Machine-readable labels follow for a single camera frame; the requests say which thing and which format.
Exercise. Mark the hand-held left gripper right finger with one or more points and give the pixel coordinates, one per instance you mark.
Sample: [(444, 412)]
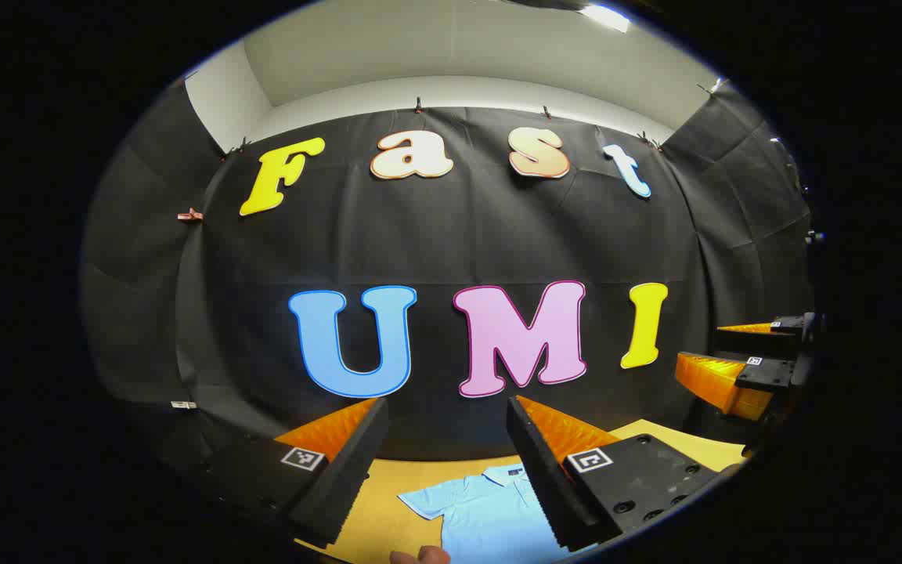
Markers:
[(545, 486)]

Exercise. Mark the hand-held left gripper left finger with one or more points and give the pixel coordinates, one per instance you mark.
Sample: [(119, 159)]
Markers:
[(349, 478)]

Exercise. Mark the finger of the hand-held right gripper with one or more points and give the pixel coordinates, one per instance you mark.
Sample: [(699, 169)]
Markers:
[(756, 345), (768, 374)]

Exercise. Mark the light blue T-shirt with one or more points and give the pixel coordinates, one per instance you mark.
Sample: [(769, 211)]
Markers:
[(482, 517)]

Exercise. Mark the silver metal clip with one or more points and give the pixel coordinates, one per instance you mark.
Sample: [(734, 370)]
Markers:
[(183, 405)]

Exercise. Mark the black backdrop cloth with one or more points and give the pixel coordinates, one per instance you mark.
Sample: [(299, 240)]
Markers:
[(451, 235)]

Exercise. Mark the orange spring clip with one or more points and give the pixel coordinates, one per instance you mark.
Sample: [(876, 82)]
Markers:
[(190, 215)]

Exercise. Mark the ceiling light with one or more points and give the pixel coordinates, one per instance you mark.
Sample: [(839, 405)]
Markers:
[(606, 16)]

